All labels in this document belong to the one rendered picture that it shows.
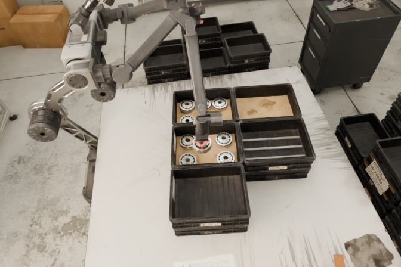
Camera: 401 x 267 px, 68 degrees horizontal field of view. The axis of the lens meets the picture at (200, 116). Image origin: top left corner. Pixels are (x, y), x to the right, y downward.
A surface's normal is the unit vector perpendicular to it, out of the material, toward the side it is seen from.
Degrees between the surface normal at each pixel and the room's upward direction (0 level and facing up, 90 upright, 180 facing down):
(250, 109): 0
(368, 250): 0
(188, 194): 0
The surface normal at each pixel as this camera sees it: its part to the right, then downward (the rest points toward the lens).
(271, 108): -0.06, -0.64
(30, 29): -0.07, 0.74
